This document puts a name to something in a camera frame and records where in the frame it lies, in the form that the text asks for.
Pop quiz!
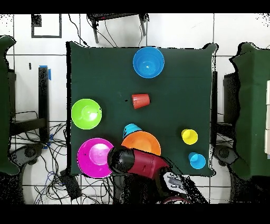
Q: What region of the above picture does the gray pedestal foot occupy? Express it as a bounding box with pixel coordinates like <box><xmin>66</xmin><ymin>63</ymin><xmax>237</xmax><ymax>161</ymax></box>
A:
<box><xmin>213</xmin><ymin>144</ymin><xmax>240</xmax><ymax>167</ymax></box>
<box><xmin>9</xmin><ymin>143</ymin><xmax>44</xmax><ymax>167</ymax></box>

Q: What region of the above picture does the green cloth covered side table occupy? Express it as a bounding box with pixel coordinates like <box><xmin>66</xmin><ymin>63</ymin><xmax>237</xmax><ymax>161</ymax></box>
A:
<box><xmin>229</xmin><ymin>42</ymin><xmax>270</xmax><ymax>180</ymax></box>
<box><xmin>0</xmin><ymin>35</ymin><xmax>21</xmax><ymax>175</ymax></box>

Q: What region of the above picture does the lime green plastic bowl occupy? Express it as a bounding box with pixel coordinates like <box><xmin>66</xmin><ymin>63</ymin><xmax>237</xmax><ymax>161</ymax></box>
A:
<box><xmin>71</xmin><ymin>98</ymin><xmax>103</xmax><ymax>130</ymax></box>

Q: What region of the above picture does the white boxes stack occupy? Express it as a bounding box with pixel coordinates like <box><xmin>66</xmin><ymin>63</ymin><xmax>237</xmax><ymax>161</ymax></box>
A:
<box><xmin>264</xmin><ymin>79</ymin><xmax>270</xmax><ymax>160</ymax></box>

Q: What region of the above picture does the orange plastic bowl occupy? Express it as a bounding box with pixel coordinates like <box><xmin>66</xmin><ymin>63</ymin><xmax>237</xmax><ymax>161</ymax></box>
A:
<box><xmin>121</xmin><ymin>130</ymin><xmax>161</xmax><ymax>156</ymax></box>

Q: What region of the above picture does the black metal table frame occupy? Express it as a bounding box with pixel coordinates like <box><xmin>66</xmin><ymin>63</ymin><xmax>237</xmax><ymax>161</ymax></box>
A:
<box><xmin>211</xmin><ymin>70</ymin><xmax>240</xmax><ymax>146</ymax></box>
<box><xmin>9</xmin><ymin>66</ymin><xmax>50</xmax><ymax>144</ymax></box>

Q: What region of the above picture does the black cable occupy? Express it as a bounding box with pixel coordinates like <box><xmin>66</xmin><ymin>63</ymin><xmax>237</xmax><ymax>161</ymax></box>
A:
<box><xmin>67</xmin><ymin>14</ymin><xmax>90</xmax><ymax>48</ymax></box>

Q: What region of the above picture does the dark green tablecloth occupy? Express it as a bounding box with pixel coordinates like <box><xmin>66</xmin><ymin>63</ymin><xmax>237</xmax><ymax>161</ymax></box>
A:
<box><xmin>65</xmin><ymin>41</ymin><xmax>219</xmax><ymax>177</ymax></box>

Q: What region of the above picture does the black power brick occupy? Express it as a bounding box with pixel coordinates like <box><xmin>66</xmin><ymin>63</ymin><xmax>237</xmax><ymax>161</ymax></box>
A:
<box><xmin>59</xmin><ymin>169</ymin><xmax>82</xmax><ymax>201</ymax></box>

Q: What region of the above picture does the red-orange plastic cup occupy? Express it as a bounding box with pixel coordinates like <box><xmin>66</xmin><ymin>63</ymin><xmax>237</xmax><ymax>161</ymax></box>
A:
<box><xmin>131</xmin><ymin>93</ymin><xmax>151</xmax><ymax>110</ymax></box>

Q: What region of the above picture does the yellow plastic cup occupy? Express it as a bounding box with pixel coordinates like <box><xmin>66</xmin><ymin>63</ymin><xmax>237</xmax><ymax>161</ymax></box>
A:
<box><xmin>180</xmin><ymin>128</ymin><xmax>199</xmax><ymax>146</ymax></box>

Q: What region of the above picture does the black stool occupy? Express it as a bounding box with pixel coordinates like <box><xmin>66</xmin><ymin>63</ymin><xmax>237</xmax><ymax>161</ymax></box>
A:
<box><xmin>86</xmin><ymin>13</ymin><xmax>149</xmax><ymax>44</ymax></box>

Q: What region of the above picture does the light blue plastic cup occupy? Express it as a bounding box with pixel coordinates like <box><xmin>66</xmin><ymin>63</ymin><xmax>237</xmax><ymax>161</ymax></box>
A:
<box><xmin>188</xmin><ymin>152</ymin><xmax>207</xmax><ymax>170</ymax></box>

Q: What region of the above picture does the black square floor frame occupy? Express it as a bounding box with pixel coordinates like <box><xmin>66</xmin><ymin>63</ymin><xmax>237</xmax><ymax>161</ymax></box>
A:
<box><xmin>31</xmin><ymin>14</ymin><xmax>62</xmax><ymax>39</ymax></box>

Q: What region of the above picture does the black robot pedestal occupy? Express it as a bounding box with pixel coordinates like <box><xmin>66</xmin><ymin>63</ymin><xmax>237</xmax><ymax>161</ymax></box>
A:
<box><xmin>112</xmin><ymin>175</ymin><xmax>158</xmax><ymax>204</ymax></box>

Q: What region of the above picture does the blue tape strip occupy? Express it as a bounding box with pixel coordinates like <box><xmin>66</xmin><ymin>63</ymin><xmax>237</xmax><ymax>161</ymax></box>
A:
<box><xmin>38</xmin><ymin>64</ymin><xmax>52</xmax><ymax>81</ymax></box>

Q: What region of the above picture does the magenta pink plastic bowl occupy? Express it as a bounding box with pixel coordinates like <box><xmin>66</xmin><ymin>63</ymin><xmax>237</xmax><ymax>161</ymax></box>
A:
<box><xmin>76</xmin><ymin>137</ymin><xmax>115</xmax><ymax>179</ymax></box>

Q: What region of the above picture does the small cyan plastic bowl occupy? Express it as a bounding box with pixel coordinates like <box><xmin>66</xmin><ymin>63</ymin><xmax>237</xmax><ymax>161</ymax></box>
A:
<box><xmin>122</xmin><ymin>123</ymin><xmax>143</xmax><ymax>139</ymax></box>

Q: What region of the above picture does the tangle of floor cables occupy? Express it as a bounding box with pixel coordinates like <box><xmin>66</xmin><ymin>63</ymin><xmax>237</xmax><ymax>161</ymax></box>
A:
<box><xmin>10</xmin><ymin>110</ymin><xmax>114</xmax><ymax>204</ymax></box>

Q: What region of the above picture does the large blue plastic bowl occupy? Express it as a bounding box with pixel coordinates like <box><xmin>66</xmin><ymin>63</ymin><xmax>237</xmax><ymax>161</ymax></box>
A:
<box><xmin>132</xmin><ymin>46</ymin><xmax>165</xmax><ymax>79</ymax></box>

